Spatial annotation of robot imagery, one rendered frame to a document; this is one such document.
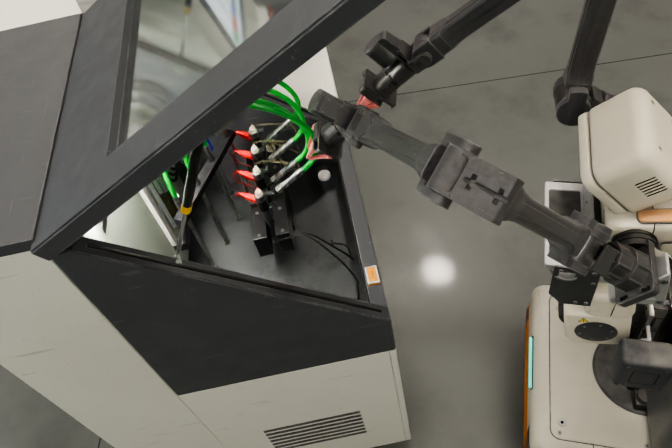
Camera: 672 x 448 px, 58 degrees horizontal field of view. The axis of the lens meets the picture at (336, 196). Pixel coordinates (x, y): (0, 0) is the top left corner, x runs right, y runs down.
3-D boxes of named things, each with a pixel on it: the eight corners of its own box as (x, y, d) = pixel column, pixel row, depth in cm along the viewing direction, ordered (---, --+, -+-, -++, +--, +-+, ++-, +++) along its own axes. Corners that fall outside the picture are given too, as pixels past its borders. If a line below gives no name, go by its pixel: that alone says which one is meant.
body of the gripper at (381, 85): (361, 71, 150) (380, 54, 145) (392, 93, 154) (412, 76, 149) (359, 89, 146) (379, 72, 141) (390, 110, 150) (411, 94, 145)
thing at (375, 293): (392, 335, 159) (387, 306, 147) (376, 339, 159) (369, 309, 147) (352, 166, 199) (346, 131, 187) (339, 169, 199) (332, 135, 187)
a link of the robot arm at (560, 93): (609, 108, 138) (607, 93, 141) (576, 87, 135) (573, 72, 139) (579, 132, 144) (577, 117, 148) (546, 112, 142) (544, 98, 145)
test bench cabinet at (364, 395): (412, 446, 217) (396, 350, 156) (254, 479, 217) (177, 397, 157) (374, 281, 262) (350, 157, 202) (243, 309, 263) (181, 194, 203)
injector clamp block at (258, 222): (300, 263, 173) (289, 232, 161) (266, 270, 173) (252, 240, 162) (288, 176, 195) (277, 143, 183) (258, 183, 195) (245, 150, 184)
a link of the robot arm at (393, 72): (420, 74, 140) (423, 59, 144) (399, 57, 138) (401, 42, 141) (400, 91, 145) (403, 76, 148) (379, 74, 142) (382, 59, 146)
